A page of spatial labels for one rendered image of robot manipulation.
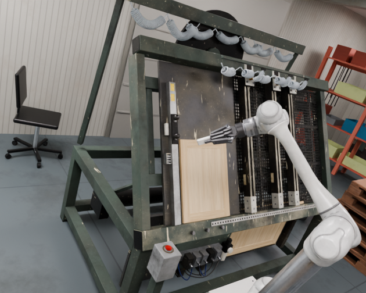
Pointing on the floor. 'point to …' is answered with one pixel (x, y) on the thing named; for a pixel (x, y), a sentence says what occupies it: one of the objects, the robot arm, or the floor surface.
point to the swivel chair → (32, 120)
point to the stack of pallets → (364, 224)
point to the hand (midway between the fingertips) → (204, 140)
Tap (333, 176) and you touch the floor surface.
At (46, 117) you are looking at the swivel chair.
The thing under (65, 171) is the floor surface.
